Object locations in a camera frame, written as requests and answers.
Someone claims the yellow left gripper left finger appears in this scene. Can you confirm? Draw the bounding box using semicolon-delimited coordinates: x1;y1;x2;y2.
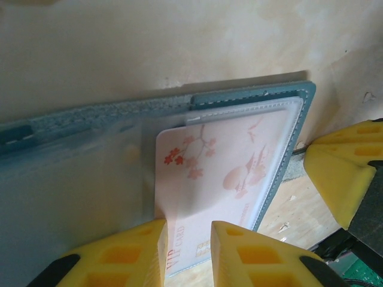
26;219;168;287

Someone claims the teal leather card holder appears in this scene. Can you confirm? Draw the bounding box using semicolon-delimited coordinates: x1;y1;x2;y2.
0;80;317;287

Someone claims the white pink VIP card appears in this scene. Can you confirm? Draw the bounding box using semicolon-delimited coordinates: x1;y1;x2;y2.
154;108;296;279

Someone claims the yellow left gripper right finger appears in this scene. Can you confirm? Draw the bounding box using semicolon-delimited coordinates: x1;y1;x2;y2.
211;220;348;287

